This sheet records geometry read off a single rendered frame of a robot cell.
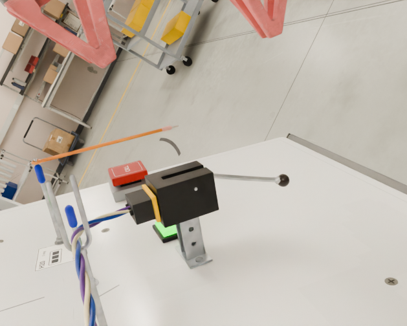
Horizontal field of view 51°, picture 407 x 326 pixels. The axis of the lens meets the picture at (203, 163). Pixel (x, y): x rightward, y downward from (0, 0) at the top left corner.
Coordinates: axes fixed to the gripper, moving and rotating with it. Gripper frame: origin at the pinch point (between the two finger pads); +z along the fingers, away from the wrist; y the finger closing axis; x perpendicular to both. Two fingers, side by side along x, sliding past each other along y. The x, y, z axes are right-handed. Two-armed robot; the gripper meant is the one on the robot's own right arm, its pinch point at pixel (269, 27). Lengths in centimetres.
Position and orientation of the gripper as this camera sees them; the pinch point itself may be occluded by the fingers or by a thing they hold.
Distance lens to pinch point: 42.3
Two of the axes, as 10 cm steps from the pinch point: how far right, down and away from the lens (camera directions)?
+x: 8.7, -4.3, 2.3
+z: 3.2, 8.6, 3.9
